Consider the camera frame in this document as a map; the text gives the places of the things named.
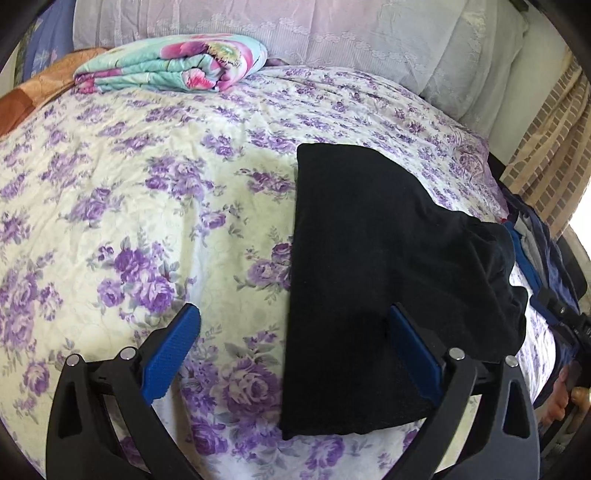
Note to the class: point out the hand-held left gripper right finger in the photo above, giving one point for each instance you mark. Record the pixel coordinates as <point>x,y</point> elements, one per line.
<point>415,355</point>

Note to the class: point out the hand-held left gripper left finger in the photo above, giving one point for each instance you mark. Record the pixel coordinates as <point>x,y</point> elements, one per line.
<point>171,355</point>

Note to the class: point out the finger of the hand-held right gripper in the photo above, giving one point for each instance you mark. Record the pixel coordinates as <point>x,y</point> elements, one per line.
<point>556,309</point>

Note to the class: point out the black pants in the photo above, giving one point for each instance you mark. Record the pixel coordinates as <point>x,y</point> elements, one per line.
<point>369,240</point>

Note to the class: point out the person's right hand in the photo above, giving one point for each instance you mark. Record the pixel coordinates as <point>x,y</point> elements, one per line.
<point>561,397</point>

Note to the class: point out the blue cloth strip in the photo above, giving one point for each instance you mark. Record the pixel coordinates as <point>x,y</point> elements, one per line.
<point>524,258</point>

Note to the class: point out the grey cloth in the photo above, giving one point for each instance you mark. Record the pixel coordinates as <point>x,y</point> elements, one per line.
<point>526,240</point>

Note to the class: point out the purple floral bedspread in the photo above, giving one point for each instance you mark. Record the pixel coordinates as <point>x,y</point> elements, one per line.
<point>138,207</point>

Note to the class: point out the brick pattern curtain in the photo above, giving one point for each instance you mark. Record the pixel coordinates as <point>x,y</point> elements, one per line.
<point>549,152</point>

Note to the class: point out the folded turquoise pink floral blanket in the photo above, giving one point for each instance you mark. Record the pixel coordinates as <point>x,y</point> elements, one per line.
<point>175,64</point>

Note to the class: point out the orange brown cloth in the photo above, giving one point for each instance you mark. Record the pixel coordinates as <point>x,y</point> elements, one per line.
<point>32,97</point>

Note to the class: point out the lavender lace pillow cover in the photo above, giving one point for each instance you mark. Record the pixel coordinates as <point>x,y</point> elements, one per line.
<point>346,37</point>

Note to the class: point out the blue floral pillow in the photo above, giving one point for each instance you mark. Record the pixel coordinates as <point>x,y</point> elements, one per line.
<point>46,41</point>

